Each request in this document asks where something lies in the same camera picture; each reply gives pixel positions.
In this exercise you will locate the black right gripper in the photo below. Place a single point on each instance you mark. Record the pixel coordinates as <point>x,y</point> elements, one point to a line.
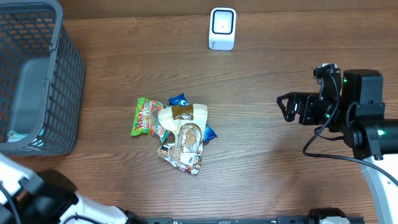
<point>306,101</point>

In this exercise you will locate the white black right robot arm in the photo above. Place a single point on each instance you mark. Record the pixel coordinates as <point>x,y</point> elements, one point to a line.
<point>350,103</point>

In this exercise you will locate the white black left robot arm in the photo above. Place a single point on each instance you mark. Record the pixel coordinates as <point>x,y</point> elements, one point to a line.
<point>50,197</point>

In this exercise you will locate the white barcode scanner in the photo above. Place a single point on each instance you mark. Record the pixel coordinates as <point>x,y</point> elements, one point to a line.
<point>222,29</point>

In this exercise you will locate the beige brown cookie pouch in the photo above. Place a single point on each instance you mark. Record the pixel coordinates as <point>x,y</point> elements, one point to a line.
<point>187,124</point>

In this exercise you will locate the blue Oreo cookie pack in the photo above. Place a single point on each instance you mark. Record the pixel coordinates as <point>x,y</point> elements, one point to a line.
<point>209,134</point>

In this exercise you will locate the green Haribo gummy bag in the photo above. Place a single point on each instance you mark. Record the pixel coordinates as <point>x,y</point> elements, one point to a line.
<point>146,120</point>

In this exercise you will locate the grey plastic mesh basket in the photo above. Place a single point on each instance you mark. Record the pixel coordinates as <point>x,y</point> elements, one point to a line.
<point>42,80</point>

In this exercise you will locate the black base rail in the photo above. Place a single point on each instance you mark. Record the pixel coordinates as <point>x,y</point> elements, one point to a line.
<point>315,216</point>

